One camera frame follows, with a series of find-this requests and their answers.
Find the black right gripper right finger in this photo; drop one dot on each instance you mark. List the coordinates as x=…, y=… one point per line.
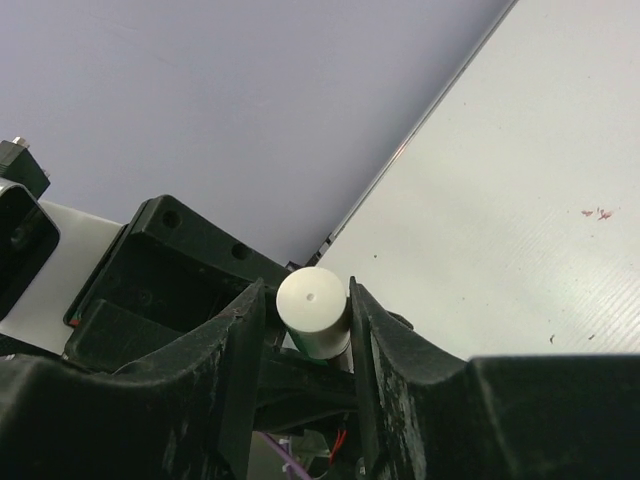
x=426, y=414

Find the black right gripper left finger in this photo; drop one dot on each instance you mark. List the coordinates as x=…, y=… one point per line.
x=184, y=411

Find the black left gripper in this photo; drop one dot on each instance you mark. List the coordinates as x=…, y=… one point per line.
x=169, y=271

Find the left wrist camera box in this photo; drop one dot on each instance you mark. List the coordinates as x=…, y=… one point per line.
x=48, y=253

